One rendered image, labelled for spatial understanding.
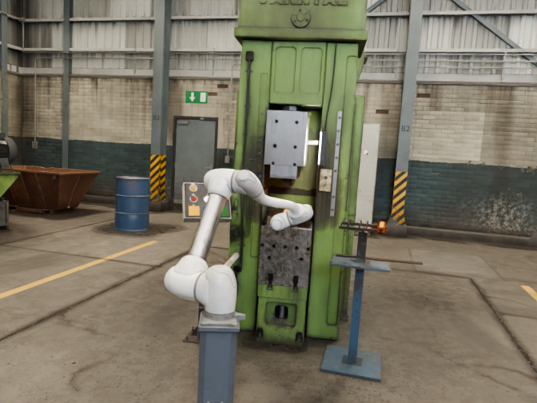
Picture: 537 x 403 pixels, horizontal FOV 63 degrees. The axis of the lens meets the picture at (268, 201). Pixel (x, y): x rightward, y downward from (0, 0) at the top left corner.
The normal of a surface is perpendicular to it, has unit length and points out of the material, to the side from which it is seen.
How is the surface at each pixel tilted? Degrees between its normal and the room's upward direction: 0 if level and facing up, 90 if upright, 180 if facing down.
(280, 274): 90
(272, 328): 89
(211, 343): 90
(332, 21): 90
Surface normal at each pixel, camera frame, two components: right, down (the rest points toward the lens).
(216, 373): 0.09, 0.11
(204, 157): -0.26, 0.09
